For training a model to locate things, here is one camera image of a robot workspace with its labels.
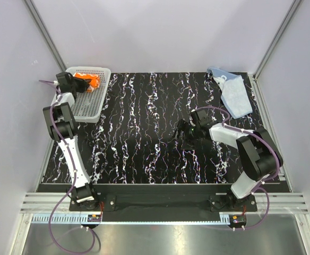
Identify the black marble pattern mat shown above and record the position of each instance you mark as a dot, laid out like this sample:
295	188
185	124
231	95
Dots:
132	143

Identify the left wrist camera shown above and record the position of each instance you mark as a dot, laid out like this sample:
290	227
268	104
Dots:
64	80

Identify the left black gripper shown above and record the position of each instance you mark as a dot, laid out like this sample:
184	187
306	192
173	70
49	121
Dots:
84	84

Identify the aluminium frame rail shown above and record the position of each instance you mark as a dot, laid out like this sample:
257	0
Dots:
278	203

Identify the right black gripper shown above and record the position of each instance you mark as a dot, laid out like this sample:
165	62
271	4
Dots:
182	125

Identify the light blue towel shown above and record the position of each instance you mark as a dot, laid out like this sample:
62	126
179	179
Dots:
233	92

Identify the white plastic basket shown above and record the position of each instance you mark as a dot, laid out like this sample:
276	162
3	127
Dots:
87	107

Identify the right small electronics box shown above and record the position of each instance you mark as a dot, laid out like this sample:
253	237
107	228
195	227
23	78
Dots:
238	219

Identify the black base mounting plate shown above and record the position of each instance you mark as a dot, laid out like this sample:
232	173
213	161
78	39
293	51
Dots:
215	197

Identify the orange white patterned towel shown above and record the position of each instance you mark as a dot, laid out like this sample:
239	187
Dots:
93	78

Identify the small electronics box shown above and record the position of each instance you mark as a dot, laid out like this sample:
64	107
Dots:
238	219
94	218

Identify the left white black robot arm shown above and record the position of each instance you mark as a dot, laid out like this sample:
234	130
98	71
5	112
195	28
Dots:
63	129

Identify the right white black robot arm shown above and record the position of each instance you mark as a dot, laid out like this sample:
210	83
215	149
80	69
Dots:
260	158

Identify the left small electronics box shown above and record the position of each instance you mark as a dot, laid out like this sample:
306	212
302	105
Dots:
94	218

